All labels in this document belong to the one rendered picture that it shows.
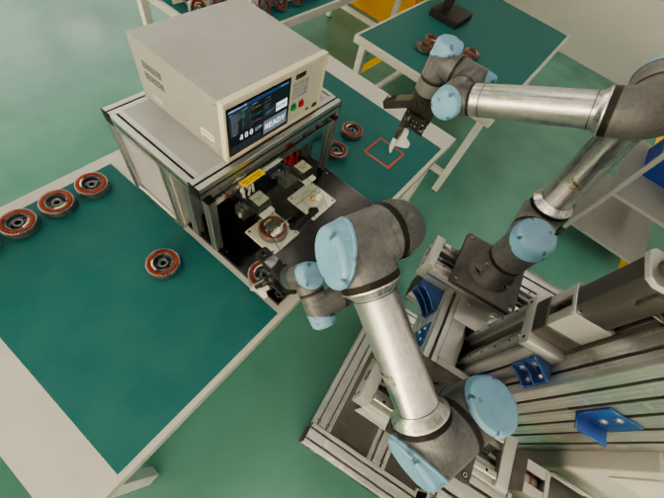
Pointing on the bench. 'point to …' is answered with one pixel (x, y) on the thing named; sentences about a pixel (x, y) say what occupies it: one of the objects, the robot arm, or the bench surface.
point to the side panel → (148, 177)
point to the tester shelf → (195, 182)
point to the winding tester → (224, 67)
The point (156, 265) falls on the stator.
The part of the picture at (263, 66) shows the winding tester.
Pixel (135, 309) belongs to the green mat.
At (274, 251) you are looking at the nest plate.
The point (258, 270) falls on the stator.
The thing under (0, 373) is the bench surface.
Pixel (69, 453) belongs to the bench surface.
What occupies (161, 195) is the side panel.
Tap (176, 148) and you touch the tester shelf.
